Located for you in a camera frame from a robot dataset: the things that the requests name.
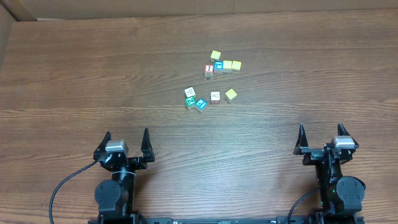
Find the white ice cream block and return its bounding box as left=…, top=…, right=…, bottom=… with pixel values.
left=210, top=91, right=220, bottom=104

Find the blue letter block in row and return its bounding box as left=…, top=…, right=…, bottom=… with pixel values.
left=214, top=60, right=223, bottom=73

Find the white sketch block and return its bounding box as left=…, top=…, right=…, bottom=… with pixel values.
left=184, top=87, right=196, bottom=98

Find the red letter I block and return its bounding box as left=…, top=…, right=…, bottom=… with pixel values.
left=204, top=65, right=214, bottom=77

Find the yellow block in row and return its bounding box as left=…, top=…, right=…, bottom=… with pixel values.
left=223, top=60, right=233, bottom=73

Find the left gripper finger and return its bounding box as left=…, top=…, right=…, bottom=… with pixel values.
left=141, top=128, right=154, bottom=158
left=93, top=131, right=111, bottom=156

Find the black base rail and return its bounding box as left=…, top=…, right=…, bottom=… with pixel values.
left=87, top=216, right=365, bottom=224

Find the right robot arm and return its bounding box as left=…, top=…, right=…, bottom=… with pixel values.
left=287, top=123, right=366, bottom=223

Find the yellow block row end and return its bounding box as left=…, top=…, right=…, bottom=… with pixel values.
left=231, top=60, right=242, bottom=73

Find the green letter Z block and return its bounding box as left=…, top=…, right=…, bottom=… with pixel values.
left=185, top=96, right=196, bottom=110

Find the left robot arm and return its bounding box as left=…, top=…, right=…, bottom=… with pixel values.
left=88, top=129, right=155, bottom=224

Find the yellow letter K block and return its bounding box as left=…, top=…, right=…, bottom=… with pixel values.
left=225, top=88, right=238, bottom=103

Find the blue letter P block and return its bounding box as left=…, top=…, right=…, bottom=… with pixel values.
left=195, top=98, right=208, bottom=112

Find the yellow block far top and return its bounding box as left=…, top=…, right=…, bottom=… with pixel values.
left=210, top=50, right=221, bottom=63

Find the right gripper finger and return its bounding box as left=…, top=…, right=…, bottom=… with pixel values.
left=337, top=123, right=349, bottom=136
left=294, top=123, right=308, bottom=150

